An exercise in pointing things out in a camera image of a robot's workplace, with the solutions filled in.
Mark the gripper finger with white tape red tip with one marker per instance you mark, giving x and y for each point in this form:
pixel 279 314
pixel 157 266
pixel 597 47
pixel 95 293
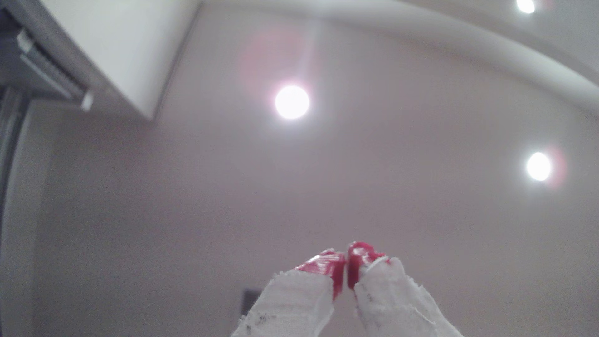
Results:
pixel 290 299
pixel 393 299

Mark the dark rectangular vent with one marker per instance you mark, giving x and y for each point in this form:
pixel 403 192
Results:
pixel 249 300

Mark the round ceiling spotlight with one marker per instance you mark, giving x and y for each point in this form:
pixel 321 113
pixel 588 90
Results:
pixel 538 166
pixel 525 5
pixel 292 102

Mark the white wall air conditioner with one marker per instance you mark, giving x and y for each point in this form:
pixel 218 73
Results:
pixel 121 47

